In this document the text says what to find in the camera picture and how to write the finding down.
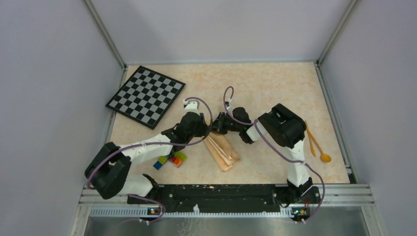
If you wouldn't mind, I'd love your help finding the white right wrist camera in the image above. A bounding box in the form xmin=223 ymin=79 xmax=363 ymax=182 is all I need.
xmin=225 ymin=99 xmax=234 ymax=113

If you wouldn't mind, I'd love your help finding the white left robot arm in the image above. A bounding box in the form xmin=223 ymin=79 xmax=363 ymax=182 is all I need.
xmin=85 ymin=112 xmax=209 ymax=200

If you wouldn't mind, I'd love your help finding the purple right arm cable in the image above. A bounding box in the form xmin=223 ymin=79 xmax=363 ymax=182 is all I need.
xmin=223 ymin=86 xmax=327 ymax=224

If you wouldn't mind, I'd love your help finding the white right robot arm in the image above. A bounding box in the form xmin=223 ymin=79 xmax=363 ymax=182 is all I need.
xmin=211 ymin=102 xmax=313 ymax=203

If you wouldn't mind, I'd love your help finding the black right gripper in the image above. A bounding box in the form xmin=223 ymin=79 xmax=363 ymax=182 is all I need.
xmin=207 ymin=112 xmax=242 ymax=135

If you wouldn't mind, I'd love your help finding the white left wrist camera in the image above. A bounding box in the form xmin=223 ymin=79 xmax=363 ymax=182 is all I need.
xmin=183 ymin=99 xmax=200 ymax=115

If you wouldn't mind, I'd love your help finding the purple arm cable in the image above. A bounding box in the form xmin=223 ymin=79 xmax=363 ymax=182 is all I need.
xmin=86 ymin=96 xmax=214 ymax=225
xmin=223 ymin=86 xmax=327 ymax=224

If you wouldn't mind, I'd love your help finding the orange cloth napkin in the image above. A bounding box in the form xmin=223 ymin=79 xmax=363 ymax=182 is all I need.
xmin=203 ymin=131 xmax=240 ymax=172

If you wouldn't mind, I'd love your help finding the black white checkerboard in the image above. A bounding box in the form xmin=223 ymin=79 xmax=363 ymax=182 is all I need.
xmin=106 ymin=66 xmax=186 ymax=129

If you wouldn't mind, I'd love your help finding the colourful toy block pile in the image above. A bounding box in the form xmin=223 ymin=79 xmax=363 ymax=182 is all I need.
xmin=153 ymin=152 xmax=188 ymax=170

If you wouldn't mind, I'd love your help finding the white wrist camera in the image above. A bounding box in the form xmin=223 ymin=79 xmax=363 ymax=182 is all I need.
xmin=225 ymin=99 xmax=234 ymax=113
xmin=183 ymin=99 xmax=200 ymax=115

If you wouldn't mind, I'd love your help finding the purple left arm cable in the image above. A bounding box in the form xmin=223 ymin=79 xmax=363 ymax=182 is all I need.
xmin=86 ymin=96 xmax=214 ymax=225

